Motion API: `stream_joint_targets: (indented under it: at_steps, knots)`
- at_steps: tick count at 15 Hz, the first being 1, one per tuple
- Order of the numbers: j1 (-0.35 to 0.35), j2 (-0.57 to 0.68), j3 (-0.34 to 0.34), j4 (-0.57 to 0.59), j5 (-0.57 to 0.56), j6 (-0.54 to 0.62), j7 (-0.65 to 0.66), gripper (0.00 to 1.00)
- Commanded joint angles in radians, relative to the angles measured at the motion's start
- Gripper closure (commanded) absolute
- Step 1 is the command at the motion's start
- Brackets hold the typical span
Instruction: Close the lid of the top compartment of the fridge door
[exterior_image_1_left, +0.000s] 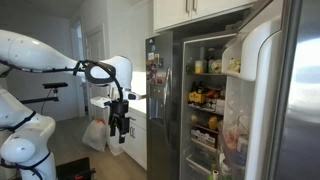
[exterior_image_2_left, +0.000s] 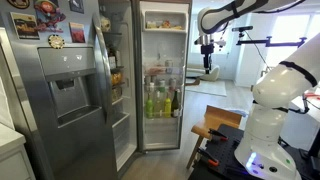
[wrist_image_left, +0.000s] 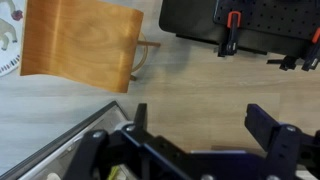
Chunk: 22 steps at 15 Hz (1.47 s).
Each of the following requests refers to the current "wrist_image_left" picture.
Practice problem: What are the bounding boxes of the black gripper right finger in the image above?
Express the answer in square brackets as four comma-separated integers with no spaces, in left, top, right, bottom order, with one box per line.
[244,103,320,180]

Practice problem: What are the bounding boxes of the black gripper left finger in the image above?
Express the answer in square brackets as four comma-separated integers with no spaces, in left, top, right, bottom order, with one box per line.
[63,103,192,180]

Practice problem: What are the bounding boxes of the black pegboard robot base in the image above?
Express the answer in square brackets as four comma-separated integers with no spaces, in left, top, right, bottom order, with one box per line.
[158,0,320,59]

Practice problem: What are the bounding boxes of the stainless open fridge door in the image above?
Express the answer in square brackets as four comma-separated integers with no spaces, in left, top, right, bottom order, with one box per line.
[0,100,134,180]

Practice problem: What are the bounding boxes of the small black clamp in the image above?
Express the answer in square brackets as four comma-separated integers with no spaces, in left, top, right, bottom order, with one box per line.
[266,54,299,72]

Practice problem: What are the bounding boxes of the bent plywood wooden chair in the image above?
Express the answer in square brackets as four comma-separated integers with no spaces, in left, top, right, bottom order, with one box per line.
[19,0,162,94]

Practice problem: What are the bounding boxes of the white animal print rug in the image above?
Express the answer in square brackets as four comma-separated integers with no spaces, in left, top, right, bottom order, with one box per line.
[0,0,26,78]

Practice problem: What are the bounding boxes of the orange-handled black clamp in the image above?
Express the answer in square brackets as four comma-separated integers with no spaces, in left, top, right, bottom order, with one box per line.
[301,28,320,72]
[217,10,243,58]

